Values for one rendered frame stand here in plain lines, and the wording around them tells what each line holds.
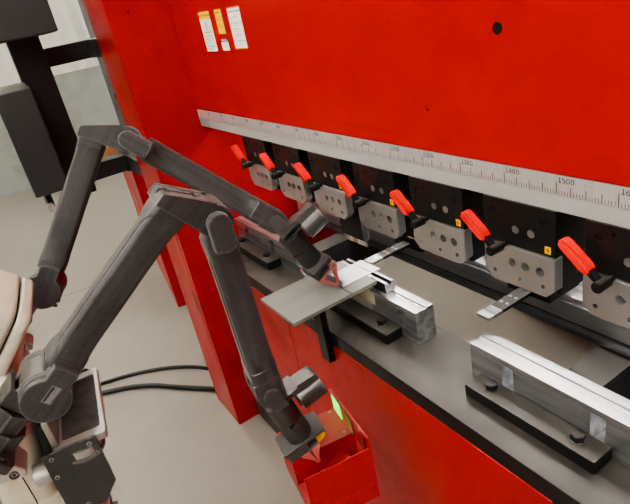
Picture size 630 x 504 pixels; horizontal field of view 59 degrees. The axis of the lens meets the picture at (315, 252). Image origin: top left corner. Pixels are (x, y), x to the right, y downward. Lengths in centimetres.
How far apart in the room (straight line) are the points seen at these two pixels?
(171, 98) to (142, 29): 24
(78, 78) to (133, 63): 614
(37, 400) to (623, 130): 93
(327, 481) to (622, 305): 70
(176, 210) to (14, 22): 139
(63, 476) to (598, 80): 113
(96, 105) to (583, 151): 766
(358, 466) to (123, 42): 152
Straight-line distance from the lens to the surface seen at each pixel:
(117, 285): 94
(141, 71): 210
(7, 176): 841
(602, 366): 138
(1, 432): 104
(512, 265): 107
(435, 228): 118
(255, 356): 107
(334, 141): 138
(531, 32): 92
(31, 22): 219
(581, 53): 87
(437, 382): 134
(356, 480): 134
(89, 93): 824
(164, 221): 90
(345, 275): 155
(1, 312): 111
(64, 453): 122
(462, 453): 131
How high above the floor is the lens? 173
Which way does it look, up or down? 25 degrees down
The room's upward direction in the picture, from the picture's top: 12 degrees counter-clockwise
